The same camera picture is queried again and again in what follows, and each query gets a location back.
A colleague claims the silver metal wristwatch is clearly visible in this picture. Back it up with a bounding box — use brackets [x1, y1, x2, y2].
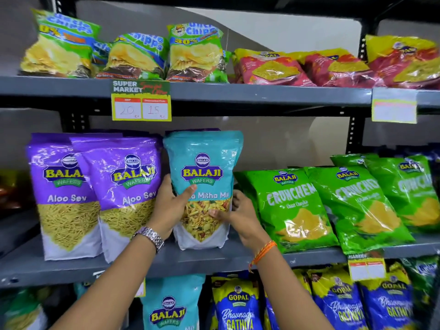
[132, 226, 165, 254]

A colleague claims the red yellow snack packet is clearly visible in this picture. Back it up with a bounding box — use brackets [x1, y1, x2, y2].
[365, 34, 440, 90]
[289, 48, 379, 88]
[232, 49, 315, 87]

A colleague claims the bright green chips packet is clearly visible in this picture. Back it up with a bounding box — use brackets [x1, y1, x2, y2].
[364, 155, 440, 234]
[330, 153, 379, 168]
[235, 168, 339, 254]
[305, 166, 415, 255]

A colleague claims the yellow green price tag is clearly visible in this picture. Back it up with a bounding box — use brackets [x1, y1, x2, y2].
[111, 80, 171, 121]

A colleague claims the small yellow red price tag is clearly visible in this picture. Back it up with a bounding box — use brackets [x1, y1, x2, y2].
[348, 252, 386, 281]

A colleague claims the dark red snack packet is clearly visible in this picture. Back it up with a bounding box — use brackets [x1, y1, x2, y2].
[0, 168, 22, 211]

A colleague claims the person's right hand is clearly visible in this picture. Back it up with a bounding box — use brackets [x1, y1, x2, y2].
[208, 190, 272, 253]

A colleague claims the grey metal shelf rack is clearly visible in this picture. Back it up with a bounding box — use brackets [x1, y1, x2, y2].
[0, 0, 440, 330]

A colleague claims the dark blue snack packet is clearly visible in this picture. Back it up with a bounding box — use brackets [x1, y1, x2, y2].
[378, 143, 440, 162]

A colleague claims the person's left hand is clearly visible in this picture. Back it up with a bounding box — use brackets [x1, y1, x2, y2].
[147, 174, 198, 240]

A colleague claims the teal snack mix pouch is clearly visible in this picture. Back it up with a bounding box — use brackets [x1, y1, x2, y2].
[163, 130, 244, 250]

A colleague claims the green blue snack packet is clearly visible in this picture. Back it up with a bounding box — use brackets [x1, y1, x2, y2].
[401, 256, 440, 308]

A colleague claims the green yellow chips packet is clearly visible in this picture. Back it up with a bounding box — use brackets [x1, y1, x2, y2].
[20, 9, 101, 79]
[96, 32, 170, 80]
[91, 41, 111, 77]
[166, 23, 229, 83]

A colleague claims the pale yellow price tag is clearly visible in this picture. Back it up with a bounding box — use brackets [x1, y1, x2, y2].
[371, 87, 418, 124]

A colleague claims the orange thread bracelet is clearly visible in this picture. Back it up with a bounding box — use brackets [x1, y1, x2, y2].
[248, 240, 278, 273]

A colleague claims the green yellow snack packet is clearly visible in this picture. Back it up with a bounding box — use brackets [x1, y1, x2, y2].
[0, 287, 49, 330]

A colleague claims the person's right forearm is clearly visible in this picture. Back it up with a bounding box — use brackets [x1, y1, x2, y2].
[250, 245, 335, 330]

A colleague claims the blue yellow snack packet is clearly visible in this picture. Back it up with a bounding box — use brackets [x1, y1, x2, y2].
[359, 267, 416, 330]
[211, 272, 264, 330]
[263, 292, 280, 330]
[302, 267, 369, 330]

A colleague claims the purple sev snack pouch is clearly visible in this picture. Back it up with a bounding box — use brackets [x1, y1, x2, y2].
[27, 133, 104, 261]
[70, 135, 163, 264]

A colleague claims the person's left forearm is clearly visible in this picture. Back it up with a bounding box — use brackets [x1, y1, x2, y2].
[51, 234, 162, 330]

